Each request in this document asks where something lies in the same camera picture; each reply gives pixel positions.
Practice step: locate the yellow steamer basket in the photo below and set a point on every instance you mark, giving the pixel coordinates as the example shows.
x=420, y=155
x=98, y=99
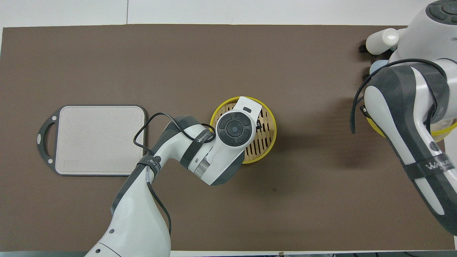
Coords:
x=265, y=142

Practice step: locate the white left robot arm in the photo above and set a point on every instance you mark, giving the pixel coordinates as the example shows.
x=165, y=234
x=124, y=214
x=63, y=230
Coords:
x=142, y=214

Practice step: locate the yellow-rimmed container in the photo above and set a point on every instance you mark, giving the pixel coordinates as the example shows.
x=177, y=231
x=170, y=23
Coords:
x=444, y=134

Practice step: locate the black cup rack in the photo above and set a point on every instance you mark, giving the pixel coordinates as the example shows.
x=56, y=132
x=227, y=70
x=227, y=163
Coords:
x=362, y=47

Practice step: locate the white cutting board grey rim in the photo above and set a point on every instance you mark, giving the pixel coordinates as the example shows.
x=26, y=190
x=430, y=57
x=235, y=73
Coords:
x=96, y=139

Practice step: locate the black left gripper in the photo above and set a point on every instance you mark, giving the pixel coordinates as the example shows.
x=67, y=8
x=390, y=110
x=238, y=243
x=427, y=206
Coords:
x=258, y=125

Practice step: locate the brown table mat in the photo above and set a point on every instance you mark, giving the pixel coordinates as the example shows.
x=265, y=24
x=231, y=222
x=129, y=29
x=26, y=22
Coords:
x=285, y=200

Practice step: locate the light blue cup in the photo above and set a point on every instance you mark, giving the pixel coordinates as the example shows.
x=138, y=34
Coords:
x=377, y=66

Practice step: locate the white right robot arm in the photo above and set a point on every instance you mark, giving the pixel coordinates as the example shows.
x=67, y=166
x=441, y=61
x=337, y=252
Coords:
x=407, y=117

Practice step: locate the white bottle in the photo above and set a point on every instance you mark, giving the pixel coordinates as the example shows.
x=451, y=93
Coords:
x=380, y=41

